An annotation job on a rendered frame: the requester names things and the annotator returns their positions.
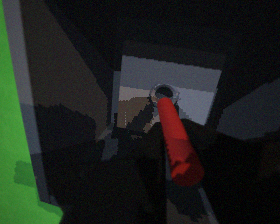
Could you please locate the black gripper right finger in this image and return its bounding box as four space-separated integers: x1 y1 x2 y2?
181 118 280 224

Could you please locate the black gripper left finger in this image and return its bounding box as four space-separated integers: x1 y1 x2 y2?
47 122 167 224

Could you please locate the red peg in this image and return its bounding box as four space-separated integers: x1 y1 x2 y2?
157 97 204 186

